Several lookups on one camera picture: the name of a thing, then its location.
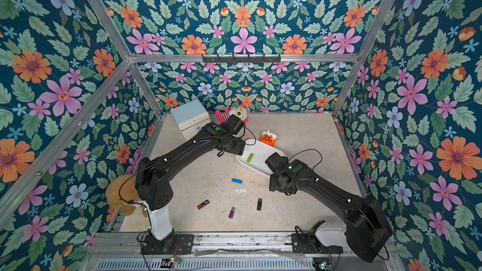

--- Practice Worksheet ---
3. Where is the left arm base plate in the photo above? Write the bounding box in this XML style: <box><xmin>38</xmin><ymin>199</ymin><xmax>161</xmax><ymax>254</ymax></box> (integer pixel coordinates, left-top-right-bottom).
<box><xmin>141</xmin><ymin>232</ymin><xmax>194</xmax><ymax>255</ymax></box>

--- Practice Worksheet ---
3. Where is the red swivel usb drive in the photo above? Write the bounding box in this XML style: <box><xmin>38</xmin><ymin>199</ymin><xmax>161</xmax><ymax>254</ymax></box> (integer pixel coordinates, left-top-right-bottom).
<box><xmin>197</xmin><ymin>199</ymin><xmax>210</xmax><ymax>210</ymax></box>

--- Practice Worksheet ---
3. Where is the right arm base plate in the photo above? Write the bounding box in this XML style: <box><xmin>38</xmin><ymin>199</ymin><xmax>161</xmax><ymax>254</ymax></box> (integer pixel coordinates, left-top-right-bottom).
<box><xmin>291</xmin><ymin>232</ymin><xmax>343</xmax><ymax>255</ymax></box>

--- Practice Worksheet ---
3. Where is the purple usb drive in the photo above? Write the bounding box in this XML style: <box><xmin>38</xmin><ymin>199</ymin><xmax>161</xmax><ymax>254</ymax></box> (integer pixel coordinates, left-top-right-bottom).
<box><xmin>228</xmin><ymin>207</ymin><xmax>235</xmax><ymax>219</ymax></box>

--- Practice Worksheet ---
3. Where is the blue usb drive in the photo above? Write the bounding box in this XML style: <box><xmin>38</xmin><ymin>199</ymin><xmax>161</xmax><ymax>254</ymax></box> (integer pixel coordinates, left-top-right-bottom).
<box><xmin>232</xmin><ymin>178</ymin><xmax>243</xmax><ymax>184</ymax></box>

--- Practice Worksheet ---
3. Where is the white usb drive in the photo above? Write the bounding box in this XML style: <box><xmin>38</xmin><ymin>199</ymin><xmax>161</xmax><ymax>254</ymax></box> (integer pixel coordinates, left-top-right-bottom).
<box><xmin>235</xmin><ymin>188</ymin><xmax>247</xmax><ymax>194</ymax></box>

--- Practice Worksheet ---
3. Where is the light blue mini drawer cabinet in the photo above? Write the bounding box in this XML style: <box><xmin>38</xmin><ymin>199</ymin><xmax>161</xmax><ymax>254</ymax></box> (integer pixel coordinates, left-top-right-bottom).
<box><xmin>171</xmin><ymin>99</ymin><xmax>211</xmax><ymax>141</ymax></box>

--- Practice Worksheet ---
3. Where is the black hook rail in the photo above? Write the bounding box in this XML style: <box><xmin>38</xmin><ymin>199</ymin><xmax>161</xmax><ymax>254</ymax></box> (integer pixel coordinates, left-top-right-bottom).
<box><xmin>202</xmin><ymin>54</ymin><xmax>282</xmax><ymax>64</ymax></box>

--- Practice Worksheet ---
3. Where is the white plastic storage box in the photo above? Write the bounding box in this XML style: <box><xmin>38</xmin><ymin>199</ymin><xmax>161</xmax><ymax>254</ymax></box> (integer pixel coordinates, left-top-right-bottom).
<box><xmin>236</xmin><ymin>139</ymin><xmax>285</xmax><ymax>179</ymax></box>

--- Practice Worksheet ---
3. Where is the orange tiger plush pouch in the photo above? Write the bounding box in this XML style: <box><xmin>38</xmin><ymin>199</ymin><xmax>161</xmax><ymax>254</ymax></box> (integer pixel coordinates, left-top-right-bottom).
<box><xmin>260</xmin><ymin>130</ymin><xmax>278</xmax><ymax>147</ymax></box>

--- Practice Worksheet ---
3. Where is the brown teddy bear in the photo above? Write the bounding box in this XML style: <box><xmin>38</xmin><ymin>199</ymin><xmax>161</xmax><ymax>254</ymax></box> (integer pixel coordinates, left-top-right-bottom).
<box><xmin>106</xmin><ymin>174</ymin><xmax>141</xmax><ymax>216</ymax></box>

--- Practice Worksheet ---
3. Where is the white pink fish plush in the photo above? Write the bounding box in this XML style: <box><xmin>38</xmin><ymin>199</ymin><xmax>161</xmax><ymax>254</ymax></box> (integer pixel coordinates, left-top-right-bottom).
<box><xmin>215</xmin><ymin>106</ymin><xmax>249</xmax><ymax>124</ymax></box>

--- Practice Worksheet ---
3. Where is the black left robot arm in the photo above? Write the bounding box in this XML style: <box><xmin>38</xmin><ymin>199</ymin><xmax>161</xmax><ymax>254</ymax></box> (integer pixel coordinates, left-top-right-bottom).
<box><xmin>135</xmin><ymin>115</ymin><xmax>246</xmax><ymax>241</ymax></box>

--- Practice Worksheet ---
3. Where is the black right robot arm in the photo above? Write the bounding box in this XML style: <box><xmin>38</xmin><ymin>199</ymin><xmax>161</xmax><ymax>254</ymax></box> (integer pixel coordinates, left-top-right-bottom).
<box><xmin>265</xmin><ymin>153</ymin><xmax>393</xmax><ymax>263</ymax></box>

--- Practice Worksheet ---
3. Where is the green usb drive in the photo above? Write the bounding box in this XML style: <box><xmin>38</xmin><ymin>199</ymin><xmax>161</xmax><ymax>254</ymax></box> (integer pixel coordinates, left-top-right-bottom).
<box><xmin>246</xmin><ymin>153</ymin><xmax>254</xmax><ymax>164</ymax></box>

